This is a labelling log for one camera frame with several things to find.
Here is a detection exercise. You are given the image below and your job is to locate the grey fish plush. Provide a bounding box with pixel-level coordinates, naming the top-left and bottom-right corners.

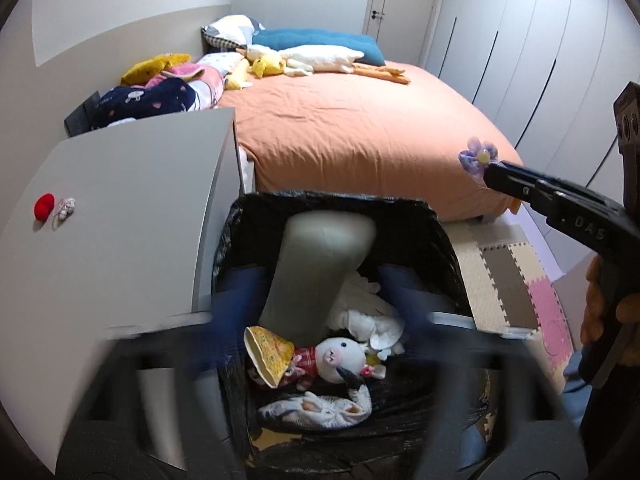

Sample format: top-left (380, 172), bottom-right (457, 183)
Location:
top-left (257, 382), bottom-right (373, 432)

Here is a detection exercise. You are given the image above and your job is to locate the purple fabric flower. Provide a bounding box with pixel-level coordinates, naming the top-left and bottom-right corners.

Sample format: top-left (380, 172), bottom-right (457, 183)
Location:
top-left (458, 136), bottom-right (501, 177)

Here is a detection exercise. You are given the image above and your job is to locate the checked white pillow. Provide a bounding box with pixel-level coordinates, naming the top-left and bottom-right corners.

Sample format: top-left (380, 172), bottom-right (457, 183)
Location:
top-left (201, 14), bottom-right (266, 51)

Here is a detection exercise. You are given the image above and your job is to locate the white cloth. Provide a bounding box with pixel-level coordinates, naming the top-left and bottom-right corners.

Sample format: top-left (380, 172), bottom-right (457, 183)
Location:
top-left (327, 272), bottom-right (407, 361)

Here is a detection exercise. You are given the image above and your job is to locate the person's right hand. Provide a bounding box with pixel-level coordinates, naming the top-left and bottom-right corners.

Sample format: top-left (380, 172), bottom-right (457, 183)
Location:
top-left (580, 256), bottom-right (640, 347)

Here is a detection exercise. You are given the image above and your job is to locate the black box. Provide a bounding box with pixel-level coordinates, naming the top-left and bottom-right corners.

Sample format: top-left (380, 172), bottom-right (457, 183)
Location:
top-left (65, 91), bottom-right (103, 137)

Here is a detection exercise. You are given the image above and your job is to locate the navy printed blanket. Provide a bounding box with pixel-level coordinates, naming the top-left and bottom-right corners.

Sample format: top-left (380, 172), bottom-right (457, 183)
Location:
top-left (90, 79), bottom-right (197, 130)

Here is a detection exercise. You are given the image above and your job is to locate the blue pillow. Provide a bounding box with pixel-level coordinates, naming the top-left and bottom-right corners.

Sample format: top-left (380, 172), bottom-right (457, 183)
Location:
top-left (251, 28), bottom-right (387, 67)

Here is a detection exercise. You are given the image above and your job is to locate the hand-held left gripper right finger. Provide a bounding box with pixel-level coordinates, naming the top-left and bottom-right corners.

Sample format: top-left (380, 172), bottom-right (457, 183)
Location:
top-left (375, 264), bottom-right (567, 480)

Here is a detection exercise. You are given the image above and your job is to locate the white door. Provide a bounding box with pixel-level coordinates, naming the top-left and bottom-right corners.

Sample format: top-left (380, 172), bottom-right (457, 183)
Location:
top-left (362, 0), bottom-right (446, 68)

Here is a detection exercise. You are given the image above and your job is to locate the grey soft toy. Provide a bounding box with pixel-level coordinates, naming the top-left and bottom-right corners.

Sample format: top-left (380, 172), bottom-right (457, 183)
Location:
top-left (259, 211), bottom-right (378, 346)

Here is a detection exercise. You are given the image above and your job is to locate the yellow pizza slice plush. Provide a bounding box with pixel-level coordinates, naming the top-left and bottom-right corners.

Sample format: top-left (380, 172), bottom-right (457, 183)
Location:
top-left (243, 326), bottom-right (296, 390)

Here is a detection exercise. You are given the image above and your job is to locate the pale yellow plush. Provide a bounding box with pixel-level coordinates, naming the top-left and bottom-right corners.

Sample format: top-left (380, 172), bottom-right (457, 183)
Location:
top-left (222, 60), bottom-right (251, 92)

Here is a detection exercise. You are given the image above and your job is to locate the yellow duck plush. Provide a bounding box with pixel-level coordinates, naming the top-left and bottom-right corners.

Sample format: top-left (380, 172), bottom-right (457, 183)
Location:
top-left (250, 55), bottom-right (287, 79)

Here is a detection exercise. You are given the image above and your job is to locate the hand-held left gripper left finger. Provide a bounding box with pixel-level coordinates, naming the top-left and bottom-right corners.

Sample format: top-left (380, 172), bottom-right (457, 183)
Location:
top-left (57, 265), bottom-right (281, 480)

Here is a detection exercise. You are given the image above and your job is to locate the bin with black bag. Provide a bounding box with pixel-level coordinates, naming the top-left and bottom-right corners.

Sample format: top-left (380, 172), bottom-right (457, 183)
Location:
top-left (212, 190), bottom-right (501, 480)

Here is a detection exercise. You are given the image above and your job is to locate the pink printed blanket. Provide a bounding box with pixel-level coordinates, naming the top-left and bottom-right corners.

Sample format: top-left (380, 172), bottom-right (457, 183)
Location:
top-left (145, 52), bottom-right (246, 111)

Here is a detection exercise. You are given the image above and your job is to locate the small red plush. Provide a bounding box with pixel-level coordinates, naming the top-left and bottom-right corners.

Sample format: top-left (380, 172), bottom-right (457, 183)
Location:
top-left (34, 193), bottom-right (56, 222)

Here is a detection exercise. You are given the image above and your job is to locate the white pig plush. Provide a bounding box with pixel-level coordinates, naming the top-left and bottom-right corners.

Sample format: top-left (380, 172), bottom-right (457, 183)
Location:
top-left (287, 336), bottom-right (388, 391)

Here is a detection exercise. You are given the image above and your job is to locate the white goose plush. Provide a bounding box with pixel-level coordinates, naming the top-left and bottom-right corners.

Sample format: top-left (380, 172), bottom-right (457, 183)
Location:
top-left (235, 44), bottom-right (412, 86)

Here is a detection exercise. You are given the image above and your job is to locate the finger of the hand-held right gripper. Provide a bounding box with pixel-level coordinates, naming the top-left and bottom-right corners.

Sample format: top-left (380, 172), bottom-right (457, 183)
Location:
top-left (484, 171), bottom-right (551, 215)
top-left (484, 159), bottom-right (557, 192)

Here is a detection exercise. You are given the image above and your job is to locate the person's blue jeans leg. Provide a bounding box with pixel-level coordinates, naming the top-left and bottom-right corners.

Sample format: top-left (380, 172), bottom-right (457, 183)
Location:
top-left (562, 350), bottom-right (598, 411)

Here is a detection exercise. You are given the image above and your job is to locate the white wardrobe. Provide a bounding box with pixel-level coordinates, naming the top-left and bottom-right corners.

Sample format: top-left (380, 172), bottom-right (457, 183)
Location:
top-left (425, 0), bottom-right (640, 241)

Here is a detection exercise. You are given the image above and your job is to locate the foam puzzle floor mat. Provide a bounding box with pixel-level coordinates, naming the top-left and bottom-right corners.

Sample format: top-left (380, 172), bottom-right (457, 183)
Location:
top-left (450, 222), bottom-right (576, 386)

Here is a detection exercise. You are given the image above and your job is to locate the bed with orange sheet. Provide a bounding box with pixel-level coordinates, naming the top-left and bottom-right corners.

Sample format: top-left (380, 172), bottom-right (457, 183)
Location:
top-left (202, 60), bottom-right (526, 223)

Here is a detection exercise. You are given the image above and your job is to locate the yellow plush toy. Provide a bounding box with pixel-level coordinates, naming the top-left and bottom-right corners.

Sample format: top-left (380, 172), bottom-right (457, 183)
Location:
top-left (120, 52), bottom-right (192, 87)

